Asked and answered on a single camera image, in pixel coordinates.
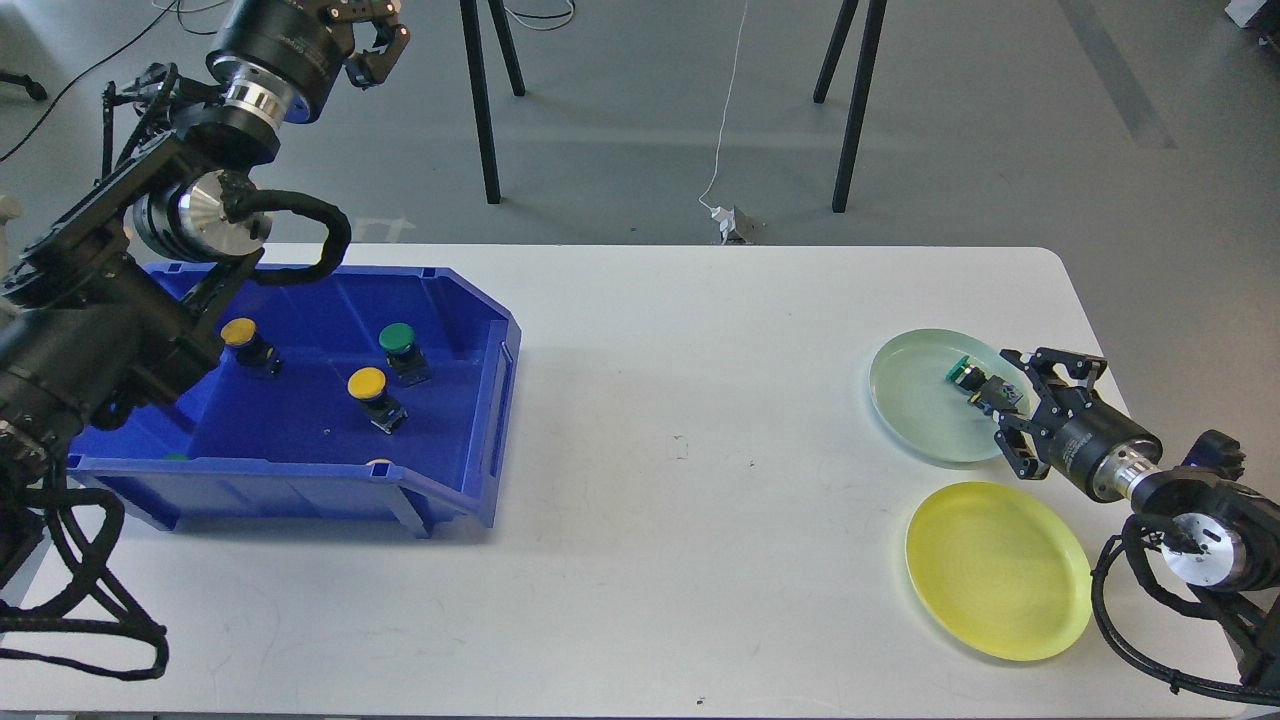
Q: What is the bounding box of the white plug adapter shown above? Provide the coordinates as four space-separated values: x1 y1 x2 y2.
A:
710 206 760 246

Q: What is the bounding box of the black tripod leg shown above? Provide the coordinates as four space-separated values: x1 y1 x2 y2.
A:
812 0 888 214
458 1 527 205

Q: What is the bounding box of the black tripod leg left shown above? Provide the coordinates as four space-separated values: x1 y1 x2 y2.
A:
458 1 527 205

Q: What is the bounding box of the yellow push button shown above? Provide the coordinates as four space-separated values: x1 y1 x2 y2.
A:
346 366 408 436
219 316 283 379

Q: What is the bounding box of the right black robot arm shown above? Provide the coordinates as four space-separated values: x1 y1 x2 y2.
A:
970 347 1277 706

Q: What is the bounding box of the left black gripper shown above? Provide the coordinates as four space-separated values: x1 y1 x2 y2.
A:
206 1 411 124

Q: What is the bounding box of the white cable on floor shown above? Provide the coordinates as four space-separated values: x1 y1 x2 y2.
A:
698 0 751 213

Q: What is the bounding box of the yellow plate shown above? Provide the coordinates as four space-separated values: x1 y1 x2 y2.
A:
904 480 1092 662

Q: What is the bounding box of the light green plate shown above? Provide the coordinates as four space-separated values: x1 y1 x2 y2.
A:
868 328 1034 465

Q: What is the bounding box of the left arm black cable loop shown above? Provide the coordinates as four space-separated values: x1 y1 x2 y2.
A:
0 486 172 682

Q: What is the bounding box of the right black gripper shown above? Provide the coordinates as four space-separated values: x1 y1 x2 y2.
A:
989 347 1164 501

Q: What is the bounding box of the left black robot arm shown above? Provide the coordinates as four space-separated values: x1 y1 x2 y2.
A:
3 1 410 582

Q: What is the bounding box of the black tripod leg right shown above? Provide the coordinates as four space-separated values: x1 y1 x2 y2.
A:
812 0 888 214

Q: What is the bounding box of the green push button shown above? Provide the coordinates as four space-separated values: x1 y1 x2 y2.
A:
378 322 433 386
945 355 1024 416

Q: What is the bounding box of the blue plastic storage bin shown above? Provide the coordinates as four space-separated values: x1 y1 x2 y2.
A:
67 266 521 538

